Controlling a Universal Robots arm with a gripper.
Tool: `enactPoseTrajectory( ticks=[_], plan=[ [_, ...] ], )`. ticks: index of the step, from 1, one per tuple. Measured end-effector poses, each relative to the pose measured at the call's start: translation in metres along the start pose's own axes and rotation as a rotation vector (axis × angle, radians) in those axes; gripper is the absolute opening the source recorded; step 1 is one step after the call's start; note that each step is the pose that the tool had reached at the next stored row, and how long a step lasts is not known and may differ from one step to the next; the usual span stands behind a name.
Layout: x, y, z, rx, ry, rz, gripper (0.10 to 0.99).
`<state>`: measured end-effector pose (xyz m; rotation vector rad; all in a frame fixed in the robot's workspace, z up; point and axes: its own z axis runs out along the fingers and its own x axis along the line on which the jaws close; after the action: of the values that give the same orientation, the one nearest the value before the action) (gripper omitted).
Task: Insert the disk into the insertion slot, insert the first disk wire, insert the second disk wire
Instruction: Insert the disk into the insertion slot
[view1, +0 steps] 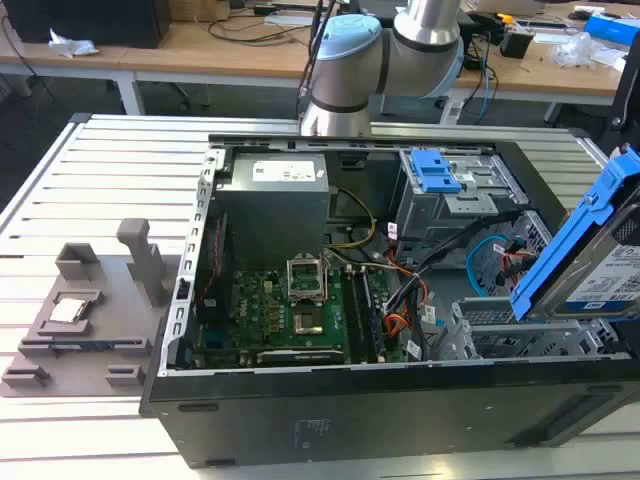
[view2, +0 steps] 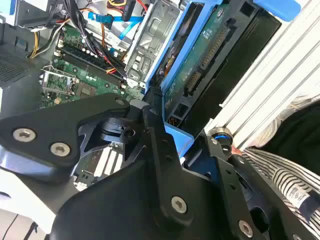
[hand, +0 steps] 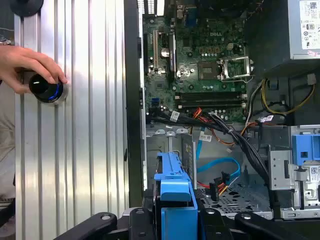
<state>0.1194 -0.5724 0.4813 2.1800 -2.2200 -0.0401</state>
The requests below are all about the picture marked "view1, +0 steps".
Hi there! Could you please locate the black computer box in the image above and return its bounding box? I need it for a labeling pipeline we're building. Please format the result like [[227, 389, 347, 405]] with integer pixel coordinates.
[[4, 0, 171, 50]]

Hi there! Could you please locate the metal socket cover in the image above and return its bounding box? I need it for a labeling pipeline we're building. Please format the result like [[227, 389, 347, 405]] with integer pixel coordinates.
[[286, 256, 327, 306]]

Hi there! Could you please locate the orange red wire bundle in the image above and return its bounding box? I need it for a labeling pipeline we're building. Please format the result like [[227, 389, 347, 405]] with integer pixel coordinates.
[[383, 279, 432, 345]]

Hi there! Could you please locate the black cable bundle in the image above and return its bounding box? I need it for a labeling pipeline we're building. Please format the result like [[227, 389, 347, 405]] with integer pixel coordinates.
[[383, 208, 524, 322]]

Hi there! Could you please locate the metal locking lever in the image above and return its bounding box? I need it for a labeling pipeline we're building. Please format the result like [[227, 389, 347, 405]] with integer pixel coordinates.
[[322, 248, 335, 304]]

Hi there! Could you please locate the silver CPU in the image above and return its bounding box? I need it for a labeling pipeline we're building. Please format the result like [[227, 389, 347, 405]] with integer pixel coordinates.
[[49, 297, 90, 324]]

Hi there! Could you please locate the black PC case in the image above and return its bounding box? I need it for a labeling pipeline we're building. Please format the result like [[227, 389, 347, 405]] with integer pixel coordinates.
[[139, 132, 640, 470]]

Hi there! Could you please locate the blue plastic drive latch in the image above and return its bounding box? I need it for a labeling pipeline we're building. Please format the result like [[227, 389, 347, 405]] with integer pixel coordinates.
[[408, 148, 464, 195]]

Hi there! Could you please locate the grey power supply unit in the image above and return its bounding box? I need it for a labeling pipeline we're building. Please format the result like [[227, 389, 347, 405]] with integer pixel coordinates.
[[214, 152, 331, 270]]

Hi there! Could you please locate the black graphics card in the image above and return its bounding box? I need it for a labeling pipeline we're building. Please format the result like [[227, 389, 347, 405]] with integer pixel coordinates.
[[254, 347, 347, 366]]

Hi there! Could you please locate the white crumpled paper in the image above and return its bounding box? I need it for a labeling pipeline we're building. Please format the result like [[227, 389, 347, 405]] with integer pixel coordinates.
[[47, 27, 100, 57]]

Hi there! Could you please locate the yellow black power wire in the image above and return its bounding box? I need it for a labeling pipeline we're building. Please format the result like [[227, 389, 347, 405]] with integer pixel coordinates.
[[325, 185, 377, 250]]

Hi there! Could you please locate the blue disk wire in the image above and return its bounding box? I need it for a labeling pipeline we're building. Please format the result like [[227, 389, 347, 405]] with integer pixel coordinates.
[[466, 233, 526, 304]]

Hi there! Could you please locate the clear plastic bag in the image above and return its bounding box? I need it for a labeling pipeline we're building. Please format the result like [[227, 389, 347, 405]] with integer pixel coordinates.
[[554, 33, 604, 67]]

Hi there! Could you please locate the hard disk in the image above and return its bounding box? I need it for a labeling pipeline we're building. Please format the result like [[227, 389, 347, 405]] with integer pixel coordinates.
[[509, 144, 640, 322]]

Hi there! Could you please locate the red orange yellow power wire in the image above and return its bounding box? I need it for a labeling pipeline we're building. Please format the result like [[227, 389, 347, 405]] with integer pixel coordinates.
[[499, 238, 534, 286]]

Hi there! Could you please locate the grey parts rack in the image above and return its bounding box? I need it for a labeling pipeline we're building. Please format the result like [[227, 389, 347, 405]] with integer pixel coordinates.
[[0, 217, 177, 400]]

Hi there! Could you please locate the green motherboard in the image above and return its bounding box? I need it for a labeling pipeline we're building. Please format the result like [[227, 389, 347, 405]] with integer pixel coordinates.
[[197, 264, 401, 367]]

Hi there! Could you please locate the metal disk bay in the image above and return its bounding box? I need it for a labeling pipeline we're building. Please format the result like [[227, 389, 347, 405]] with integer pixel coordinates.
[[432, 294, 631, 362]]

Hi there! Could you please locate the blue cardboard box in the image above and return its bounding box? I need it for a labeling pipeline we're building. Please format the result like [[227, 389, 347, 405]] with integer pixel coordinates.
[[583, 12, 640, 54]]

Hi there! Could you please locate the small black device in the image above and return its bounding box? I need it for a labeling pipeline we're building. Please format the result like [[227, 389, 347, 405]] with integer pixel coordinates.
[[499, 27, 537, 59]]

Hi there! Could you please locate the metal optical drive cage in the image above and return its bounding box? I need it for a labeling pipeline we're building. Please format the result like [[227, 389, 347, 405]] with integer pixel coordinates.
[[397, 148, 531, 246]]

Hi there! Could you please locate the wooden desk white frame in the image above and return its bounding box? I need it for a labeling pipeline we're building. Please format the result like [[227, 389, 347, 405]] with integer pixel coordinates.
[[0, 19, 321, 116], [449, 0, 640, 124]]

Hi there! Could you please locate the CPU socket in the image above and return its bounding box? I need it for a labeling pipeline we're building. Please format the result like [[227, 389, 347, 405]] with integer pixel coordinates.
[[292, 309, 325, 338]]

